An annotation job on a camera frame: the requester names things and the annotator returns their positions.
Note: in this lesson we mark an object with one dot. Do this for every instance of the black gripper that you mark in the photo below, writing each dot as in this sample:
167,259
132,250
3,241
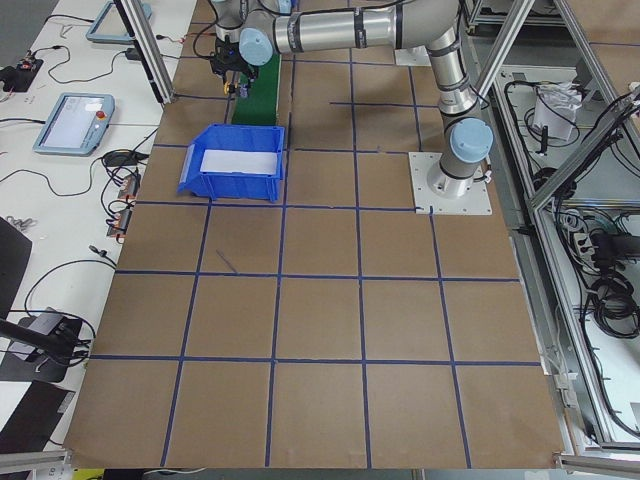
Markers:
243,67

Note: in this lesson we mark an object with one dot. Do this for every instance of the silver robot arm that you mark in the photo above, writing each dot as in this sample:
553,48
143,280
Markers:
250,33

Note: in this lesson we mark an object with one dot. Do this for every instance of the green conveyor belt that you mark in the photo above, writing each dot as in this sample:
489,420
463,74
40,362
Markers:
260,106

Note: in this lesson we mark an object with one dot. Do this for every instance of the left blue plastic bin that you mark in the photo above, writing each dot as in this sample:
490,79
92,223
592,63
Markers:
233,185

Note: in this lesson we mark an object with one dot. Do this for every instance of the white foam pad left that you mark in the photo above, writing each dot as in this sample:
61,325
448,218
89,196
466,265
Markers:
234,161

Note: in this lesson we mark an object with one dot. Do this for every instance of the far teach pendant tablet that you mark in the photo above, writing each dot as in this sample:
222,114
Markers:
108,27

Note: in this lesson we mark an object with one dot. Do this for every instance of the teach pendant tablet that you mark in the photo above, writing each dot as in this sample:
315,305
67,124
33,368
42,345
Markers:
76,124
108,27

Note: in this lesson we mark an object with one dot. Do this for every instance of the near teach pendant tablet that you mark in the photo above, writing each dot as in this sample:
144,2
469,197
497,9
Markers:
76,124

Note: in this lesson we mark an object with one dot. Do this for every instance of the aluminium frame post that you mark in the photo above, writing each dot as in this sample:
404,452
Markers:
138,28

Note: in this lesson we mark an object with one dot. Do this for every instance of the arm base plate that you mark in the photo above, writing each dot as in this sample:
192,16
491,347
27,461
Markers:
412,57
437,194

